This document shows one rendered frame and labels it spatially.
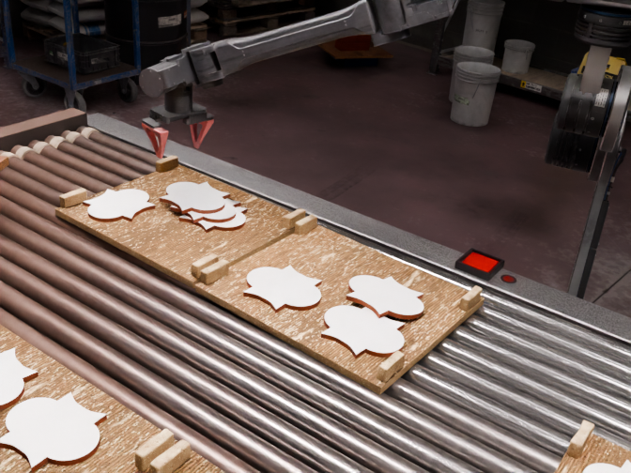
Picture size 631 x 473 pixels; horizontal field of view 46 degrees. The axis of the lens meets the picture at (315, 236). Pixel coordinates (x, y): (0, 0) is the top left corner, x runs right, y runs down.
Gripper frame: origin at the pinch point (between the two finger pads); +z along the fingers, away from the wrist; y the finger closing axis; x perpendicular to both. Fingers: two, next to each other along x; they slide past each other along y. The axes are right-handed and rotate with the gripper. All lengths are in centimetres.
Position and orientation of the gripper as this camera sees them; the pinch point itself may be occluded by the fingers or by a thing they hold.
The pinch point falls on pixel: (177, 148)
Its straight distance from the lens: 162.7
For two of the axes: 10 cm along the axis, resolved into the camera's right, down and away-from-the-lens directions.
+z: -1.0, 8.7, 4.9
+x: -7.2, -4.0, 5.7
